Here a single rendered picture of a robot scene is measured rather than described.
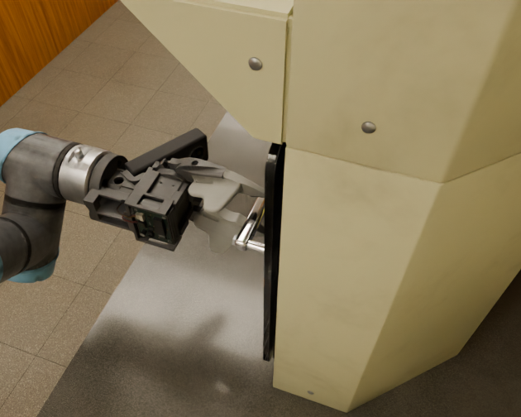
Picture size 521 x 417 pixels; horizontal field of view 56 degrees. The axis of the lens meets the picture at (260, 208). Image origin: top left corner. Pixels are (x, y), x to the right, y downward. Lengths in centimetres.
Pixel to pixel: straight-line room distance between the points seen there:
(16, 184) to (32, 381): 131
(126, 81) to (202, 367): 236
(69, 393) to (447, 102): 66
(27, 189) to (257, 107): 40
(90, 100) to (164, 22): 255
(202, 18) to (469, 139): 18
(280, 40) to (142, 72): 272
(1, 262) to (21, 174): 14
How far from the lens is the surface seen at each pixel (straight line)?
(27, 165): 67
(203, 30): 32
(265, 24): 30
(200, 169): 57
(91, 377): 80
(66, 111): 284
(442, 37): 29
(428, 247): 42
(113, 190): 61
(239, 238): 55
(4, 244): 60
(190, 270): 86
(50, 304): 205
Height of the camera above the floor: 165
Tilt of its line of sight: 50 degrees down
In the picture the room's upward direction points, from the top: straight up
